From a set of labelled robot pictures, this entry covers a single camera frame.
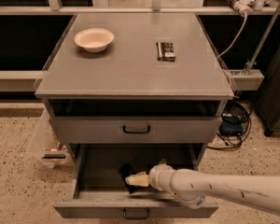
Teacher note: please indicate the closed grey upper drawer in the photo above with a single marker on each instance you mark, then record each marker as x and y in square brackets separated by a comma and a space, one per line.
[135, 130]

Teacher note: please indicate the dark cabinet at right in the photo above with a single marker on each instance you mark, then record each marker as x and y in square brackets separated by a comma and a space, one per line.
[268, 103]

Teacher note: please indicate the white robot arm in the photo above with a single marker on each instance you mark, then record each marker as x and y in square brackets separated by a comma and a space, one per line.
[191, 187]

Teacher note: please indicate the white power strip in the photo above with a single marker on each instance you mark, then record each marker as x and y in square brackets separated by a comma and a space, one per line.
[243, 7]

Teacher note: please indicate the dark snack bar on counter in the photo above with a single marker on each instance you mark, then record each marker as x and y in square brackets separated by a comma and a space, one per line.
[165, 52]

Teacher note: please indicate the open grey lower drawer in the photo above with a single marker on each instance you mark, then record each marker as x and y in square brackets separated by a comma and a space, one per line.
[99, 191]

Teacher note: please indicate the white paper bowl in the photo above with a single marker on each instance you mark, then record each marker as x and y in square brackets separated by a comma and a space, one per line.
[94, 40]

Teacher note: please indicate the clear plastic bin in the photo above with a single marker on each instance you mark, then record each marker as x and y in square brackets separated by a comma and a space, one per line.
[45, 147]

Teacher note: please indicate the blue electronic box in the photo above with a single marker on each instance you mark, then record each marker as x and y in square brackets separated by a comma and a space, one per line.
[231, 126]

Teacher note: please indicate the grey drawer cabinet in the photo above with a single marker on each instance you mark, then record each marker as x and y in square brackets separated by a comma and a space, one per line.
[127, 79]

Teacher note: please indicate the metal diagonal rod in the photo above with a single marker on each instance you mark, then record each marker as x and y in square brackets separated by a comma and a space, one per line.
[260, 7]

